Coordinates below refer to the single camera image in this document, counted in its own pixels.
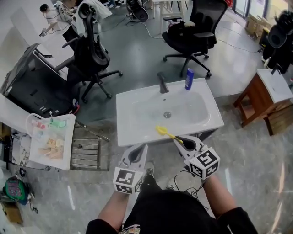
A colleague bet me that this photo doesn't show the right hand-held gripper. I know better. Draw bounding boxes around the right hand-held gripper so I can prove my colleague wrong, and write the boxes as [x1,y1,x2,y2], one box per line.
[173,134,221,181]

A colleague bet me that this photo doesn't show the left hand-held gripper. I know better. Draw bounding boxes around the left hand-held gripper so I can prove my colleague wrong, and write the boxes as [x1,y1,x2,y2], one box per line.
[113,144,149,195]

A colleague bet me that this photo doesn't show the yellow brush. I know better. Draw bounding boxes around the yellow brush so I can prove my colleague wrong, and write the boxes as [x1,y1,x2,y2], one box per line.
[155,125,184,144]

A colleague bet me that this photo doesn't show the person's right forearm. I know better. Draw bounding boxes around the person's right forearm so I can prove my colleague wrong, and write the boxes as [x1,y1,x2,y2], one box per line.
[202,175,238,219]

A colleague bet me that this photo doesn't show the person's left forearm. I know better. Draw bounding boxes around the person's left forearm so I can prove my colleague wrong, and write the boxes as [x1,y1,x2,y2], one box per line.
[98,191,131,230]

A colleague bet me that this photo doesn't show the person's left shoe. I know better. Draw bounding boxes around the person's left shoe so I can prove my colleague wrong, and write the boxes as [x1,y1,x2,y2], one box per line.
[144,161,155,179]

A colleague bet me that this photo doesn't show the black sink stand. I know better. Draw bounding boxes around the black sink stand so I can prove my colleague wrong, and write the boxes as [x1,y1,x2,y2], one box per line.
[194,128,218,142]

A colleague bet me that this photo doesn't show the large white sink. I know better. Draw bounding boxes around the large white sink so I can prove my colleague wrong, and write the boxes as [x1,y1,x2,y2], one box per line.
[115,77,225,147]

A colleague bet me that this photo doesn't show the metal rack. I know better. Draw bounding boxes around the metal rack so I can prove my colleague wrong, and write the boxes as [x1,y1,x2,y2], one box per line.
[70,121,110,172]

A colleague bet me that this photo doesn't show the person's black clothing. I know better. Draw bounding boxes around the person's black clothing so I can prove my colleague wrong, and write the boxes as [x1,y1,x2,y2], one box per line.
[86,175,259,234]

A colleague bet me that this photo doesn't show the small white basin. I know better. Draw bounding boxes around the small white basin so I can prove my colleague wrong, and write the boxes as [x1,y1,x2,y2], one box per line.
[29,113,76,171]

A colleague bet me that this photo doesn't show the blue bottle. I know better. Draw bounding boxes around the blue bottle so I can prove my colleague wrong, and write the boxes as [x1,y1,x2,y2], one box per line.
[184,68,195,91]

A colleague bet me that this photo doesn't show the large black faucet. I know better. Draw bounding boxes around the large black faucet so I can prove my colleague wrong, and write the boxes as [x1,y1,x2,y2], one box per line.
[157,72,170,94]

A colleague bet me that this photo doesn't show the pile of wooden utensils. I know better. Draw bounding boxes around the pile of wooden utensils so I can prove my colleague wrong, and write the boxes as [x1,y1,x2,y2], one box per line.
[38,138,65,160]

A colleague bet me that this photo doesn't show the wooden stand with white basin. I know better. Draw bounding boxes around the wooden stand with white basin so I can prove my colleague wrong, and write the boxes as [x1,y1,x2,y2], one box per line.
[233,68,293,128]

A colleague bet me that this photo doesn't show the wooden crate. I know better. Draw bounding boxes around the wooden crate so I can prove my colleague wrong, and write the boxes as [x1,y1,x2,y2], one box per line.
[263,107,293,137]

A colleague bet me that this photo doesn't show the black office chair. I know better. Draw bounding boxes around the black office chair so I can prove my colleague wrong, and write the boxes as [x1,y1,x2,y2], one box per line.
[54,3,123,103]
[162,0,228,78]

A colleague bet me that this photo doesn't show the marble patterned cabinet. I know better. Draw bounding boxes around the marble patterned cabinet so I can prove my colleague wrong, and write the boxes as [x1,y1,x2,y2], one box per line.
[10,133,55,172]

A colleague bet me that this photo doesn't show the black bag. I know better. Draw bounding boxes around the black bag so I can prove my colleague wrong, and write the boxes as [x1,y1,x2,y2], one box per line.
[168,20,195,38]

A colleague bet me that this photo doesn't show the green pink bag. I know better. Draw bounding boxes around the green pink bag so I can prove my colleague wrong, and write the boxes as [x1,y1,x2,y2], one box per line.
[3,177,30,206]

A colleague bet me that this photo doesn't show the black cabinet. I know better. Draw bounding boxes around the black cabinet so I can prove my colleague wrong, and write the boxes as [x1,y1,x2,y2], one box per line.
[0,43,80,118]

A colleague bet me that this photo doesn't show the white counter slab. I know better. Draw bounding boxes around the white counter slab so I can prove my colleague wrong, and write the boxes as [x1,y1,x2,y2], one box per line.
[0,93,32,131]

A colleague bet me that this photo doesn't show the black yellow case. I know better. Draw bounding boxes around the black yellow case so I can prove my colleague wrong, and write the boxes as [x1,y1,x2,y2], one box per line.
[258,27,271,48]

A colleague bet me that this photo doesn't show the brown cardboard box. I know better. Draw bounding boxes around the brown cardboard box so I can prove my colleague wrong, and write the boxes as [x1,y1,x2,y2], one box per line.
[2,202,23,226]

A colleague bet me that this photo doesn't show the cardboard boxes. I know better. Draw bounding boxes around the cardboard boxes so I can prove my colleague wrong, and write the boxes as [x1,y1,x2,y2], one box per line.
[244,13,272,38]

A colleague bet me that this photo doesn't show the white table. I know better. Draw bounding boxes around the white table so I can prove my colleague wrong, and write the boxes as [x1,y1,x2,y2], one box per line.
[152,0,190,35]

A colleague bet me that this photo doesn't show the white cloth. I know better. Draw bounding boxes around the white cloth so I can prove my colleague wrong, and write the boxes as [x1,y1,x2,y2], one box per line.
[75,0,113,38]

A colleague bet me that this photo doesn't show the black cable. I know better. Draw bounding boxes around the black cable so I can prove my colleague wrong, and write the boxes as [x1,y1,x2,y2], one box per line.
[174,169,209,211]

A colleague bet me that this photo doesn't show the white floor cable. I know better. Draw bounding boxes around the white floor cable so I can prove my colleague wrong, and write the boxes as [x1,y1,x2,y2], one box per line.
[125,13,165,39]

